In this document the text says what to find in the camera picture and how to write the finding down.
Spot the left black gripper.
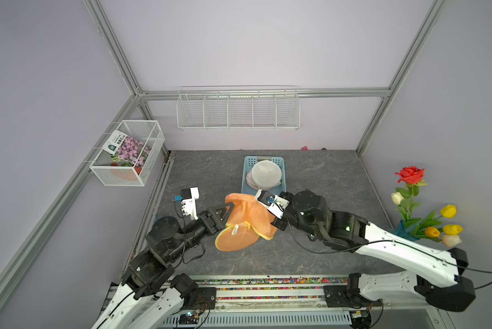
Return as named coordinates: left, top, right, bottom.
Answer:
left=168, top=201, right=234, bottom=260

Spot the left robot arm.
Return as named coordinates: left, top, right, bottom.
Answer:
left=93, top=203, right=234, bottom=328

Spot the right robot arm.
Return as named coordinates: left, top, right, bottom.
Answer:
left=258, top=190, right=476, bottom=313

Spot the pink trimmed mesh bag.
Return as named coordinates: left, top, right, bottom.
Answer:
left=245, top=171, right=264, bottom=191

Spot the white mesh laundry bag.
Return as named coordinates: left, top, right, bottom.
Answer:
left=251, top=160, right=282, bottom=190

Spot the light blue plastic basket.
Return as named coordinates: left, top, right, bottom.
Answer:
left=241, top=156, right=287, bottom=195

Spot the white tulip bud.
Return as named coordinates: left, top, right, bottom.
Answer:
left=391, top=192, right=405, bottom=206

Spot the teal glass vase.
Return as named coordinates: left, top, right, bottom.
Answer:
left=394, top=220, right=420, bottom=241

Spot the red artificial rose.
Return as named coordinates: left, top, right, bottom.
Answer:
left=395, top=166, right=425, bottom=185

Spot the purple flower pot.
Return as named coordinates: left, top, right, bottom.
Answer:
left=110, top=136, right=151, bottom=174

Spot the orange tulip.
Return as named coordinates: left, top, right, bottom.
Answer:
left=424, top=227, right=441, bottom=239

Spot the yellow tulip top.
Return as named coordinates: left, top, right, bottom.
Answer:
left=440, top=204, right=457, bottom=219

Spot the yellow tulip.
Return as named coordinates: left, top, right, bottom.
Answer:
left=442, top=224, right=463, bottom=236
left=440, top=204, right=457, bottom=219

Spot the pink white tulip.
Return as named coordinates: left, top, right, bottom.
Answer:
left=441, top=234, right=462, bottom=248

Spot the yellow tulip middle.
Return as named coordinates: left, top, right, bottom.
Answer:
left=442, top=224, right=463, bottom=236

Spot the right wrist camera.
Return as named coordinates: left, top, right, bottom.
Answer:
left=254, top=189, right=290, bottom=219

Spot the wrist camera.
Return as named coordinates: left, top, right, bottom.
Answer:
left=173, top=187, right=199, bottom=220
left=254, top=189, right=290, bottom=219

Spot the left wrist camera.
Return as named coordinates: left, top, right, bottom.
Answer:
left=173, top=187, right=199, bottom=220

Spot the white wire wall shelf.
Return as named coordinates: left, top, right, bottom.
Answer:
left=176, top=86, right=301, bottom=130

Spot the white wire side basket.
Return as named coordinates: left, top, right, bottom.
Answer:
left=89, top=120, right=165, bottom=187

